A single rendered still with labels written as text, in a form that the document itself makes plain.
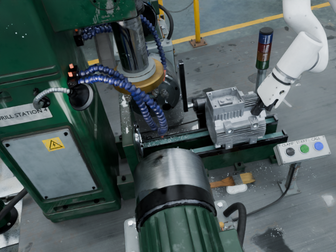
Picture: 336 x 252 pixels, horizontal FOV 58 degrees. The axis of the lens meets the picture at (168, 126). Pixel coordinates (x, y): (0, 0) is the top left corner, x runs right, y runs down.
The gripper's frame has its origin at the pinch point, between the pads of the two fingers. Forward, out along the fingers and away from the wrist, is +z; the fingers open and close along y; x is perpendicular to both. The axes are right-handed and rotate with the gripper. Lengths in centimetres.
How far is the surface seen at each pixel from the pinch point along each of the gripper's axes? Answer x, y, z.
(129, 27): 55, 1, -15
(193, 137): 11.3, 9.5, 27.7
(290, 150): -5.5, -19.4, 0.1
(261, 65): -15.7, 33.4, -3.4
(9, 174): 89, 89, 175
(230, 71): -25, 68, 20
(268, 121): -18.4, 9.9, 10.5
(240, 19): -135, 279, 49
